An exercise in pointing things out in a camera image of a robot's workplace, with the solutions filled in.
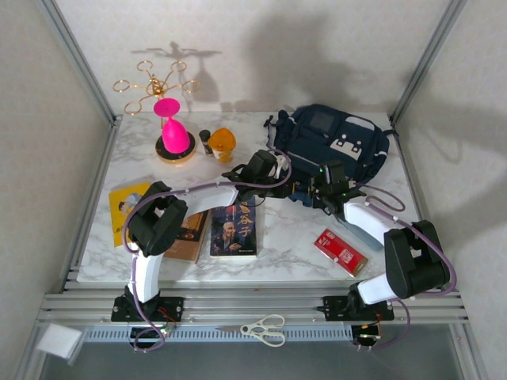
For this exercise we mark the navy blue backpack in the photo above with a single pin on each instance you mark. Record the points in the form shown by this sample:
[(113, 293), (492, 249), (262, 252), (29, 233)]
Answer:
[(317, 142)]

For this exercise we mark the dark book with old man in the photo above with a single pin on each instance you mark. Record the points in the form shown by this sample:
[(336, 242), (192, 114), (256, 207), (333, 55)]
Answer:
[(233, 233)]

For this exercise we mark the brown book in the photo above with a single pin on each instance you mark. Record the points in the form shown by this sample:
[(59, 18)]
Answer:
[(190, 239)]

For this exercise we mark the yellow book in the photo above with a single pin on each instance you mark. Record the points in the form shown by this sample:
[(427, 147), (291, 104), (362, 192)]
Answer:
[(119, 206)]

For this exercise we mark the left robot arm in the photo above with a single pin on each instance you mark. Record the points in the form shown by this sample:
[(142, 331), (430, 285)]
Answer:
[(146, 273)]

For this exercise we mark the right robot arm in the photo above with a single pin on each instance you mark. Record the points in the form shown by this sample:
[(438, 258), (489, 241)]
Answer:
[(364, 217)]

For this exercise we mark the red box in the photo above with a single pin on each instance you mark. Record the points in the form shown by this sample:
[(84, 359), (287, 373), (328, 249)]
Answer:
[(340, 253)]

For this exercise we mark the jar with orange lid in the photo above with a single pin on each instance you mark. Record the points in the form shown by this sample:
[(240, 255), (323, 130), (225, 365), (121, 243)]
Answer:
[(222, 138)]

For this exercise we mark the spice bottle black cap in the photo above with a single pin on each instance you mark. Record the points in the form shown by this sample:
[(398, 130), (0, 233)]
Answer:
[(206, 139)]

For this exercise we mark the pink goblet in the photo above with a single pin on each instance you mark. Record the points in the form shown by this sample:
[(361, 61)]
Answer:
[(174, 136)]

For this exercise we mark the small circuit board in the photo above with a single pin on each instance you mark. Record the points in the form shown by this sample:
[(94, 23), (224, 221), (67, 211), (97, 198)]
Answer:
[(368, 332), (168, 329)]

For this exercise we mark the gold glass holder stand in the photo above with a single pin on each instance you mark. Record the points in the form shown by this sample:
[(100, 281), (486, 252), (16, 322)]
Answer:
[(158, 90)]

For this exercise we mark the white foam block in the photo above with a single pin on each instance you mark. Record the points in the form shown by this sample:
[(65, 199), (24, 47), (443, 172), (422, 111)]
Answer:
[(59, 340)]

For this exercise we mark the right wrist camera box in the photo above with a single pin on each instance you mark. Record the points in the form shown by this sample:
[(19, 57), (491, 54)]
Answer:
[(336, 172)]

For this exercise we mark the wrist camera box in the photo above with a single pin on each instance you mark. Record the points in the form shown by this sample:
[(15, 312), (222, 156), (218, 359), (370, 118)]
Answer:
[(263, 163), (336, 172)]

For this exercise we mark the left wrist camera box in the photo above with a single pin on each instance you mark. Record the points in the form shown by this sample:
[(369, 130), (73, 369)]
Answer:
[(263, 163)]

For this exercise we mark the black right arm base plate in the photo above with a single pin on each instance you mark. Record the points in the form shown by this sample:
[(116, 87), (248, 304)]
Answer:
[(336, 308)]

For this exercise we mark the aluminium front rail bed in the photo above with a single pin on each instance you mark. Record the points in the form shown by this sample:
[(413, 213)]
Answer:
[(253, 302)]

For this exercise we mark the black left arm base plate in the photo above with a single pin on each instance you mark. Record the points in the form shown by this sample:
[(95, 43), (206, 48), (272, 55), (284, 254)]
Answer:
[(174, 306)]

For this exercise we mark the aluminium frame post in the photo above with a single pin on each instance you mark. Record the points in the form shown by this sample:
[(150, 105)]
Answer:
[(428, 59), (79, 63)]

